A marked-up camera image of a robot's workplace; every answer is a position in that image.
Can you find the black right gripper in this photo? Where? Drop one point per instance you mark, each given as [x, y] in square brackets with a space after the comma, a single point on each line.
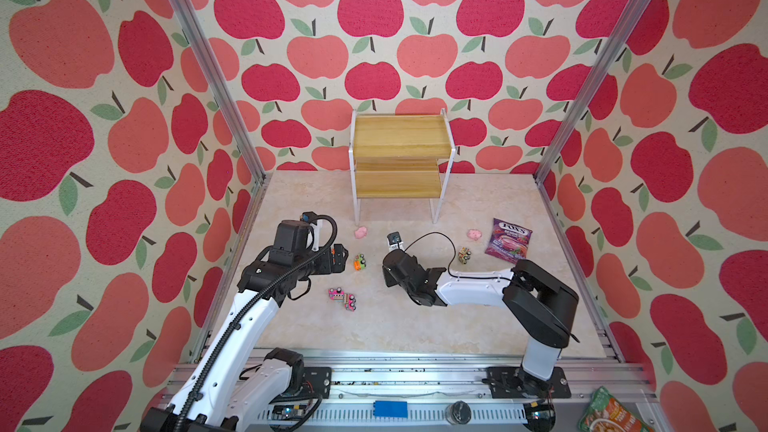
[412, 260]

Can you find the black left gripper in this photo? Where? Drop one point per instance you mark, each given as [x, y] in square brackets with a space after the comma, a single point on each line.
[327, 265]

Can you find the wooden two-tier shelf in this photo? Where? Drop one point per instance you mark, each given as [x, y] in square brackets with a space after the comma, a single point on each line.
[400, 157]

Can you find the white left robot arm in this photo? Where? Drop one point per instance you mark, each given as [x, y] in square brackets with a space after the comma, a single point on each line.
[225, 393]

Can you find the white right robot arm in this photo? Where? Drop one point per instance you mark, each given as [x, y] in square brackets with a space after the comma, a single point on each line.
[542, 304]

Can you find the pink pig toy near shelf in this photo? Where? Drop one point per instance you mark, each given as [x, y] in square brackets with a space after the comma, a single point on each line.
[360, 232]

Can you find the orange green toy car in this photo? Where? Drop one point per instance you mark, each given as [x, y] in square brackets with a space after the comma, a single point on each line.
[359, 262]

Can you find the pink toy car upper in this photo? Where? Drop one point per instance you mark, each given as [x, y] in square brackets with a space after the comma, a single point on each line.
[337, 294]

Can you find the pink green toy truck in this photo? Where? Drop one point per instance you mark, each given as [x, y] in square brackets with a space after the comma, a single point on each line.
[350, 303]

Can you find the multicolour toy car right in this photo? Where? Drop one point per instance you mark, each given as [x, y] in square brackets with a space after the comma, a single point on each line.
[464, 255]

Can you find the purple candy bag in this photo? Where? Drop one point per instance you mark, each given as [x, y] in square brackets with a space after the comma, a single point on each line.
[508, 241]

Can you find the round metal knob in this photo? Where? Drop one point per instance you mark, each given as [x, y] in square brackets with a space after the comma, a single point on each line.
[458, 413]

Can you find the green snack packet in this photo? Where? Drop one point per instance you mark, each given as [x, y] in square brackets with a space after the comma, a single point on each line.
[606, 414]

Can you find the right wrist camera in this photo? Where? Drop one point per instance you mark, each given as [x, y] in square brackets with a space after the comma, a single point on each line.
[395, 241]

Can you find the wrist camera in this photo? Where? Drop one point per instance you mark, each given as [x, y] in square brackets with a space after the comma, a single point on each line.
[395, 241]
[293, 236]

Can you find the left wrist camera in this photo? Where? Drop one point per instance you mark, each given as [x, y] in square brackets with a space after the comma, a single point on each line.
[293, 236]

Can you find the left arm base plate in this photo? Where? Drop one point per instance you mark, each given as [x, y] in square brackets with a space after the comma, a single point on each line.
[315, 382]

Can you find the aluminium front rail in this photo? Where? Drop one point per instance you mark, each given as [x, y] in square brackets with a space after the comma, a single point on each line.
[430, 382]

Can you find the blue block on rail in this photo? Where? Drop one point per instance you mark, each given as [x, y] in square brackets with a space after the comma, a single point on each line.
[390, 409]

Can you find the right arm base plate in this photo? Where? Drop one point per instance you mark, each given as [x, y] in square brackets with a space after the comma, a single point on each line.
[515, 383]

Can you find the left aluminium frame post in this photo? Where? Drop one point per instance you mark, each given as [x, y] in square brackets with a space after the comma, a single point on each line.
[206, 58]

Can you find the aluminium frame post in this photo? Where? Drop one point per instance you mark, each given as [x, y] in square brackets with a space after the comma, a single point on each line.
[206, 58]
[615, 44]

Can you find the right aluminium frame post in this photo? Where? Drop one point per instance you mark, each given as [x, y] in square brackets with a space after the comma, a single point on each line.
[615, 44]

